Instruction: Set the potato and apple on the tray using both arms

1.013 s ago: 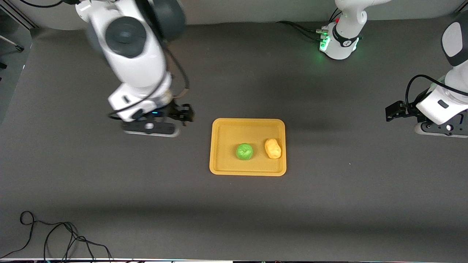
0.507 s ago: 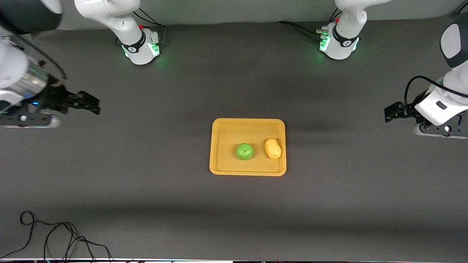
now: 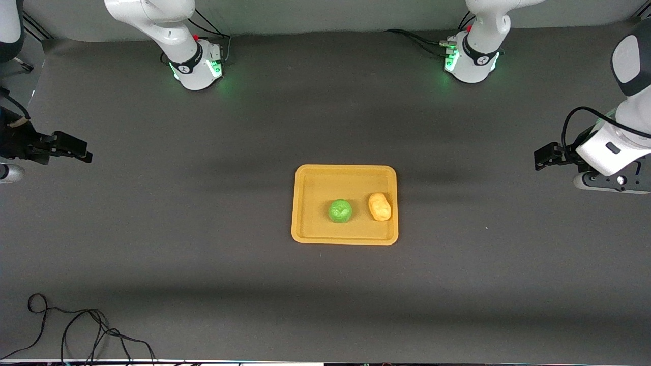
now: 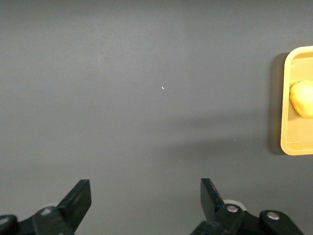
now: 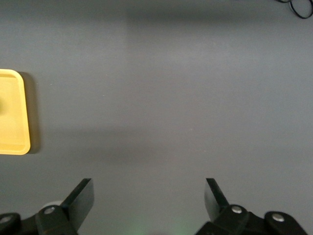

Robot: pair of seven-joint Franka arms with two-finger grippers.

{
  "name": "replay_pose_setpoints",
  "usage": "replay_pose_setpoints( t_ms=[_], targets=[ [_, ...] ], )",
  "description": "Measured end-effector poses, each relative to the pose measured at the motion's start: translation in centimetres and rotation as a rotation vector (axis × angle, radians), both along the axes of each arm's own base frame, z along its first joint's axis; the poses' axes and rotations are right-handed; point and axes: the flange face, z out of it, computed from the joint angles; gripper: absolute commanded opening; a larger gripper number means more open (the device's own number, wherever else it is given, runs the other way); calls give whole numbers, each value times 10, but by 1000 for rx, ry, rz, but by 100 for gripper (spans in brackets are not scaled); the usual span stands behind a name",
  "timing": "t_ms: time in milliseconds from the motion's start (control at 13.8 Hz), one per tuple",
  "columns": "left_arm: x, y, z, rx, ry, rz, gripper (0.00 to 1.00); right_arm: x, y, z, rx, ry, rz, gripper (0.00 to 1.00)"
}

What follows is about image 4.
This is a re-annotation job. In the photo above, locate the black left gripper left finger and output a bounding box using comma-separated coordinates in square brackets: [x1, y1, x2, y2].
[33, 179, 92, 235]

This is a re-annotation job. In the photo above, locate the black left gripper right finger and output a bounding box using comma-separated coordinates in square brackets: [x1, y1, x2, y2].
[190, 178, 245, 235]

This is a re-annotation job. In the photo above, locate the yellow potato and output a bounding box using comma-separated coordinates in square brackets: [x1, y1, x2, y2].
[289, 80, 313, 119]

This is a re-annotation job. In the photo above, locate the yellow plastic tray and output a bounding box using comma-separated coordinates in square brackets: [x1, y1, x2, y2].
[280, 45, 313, 157]

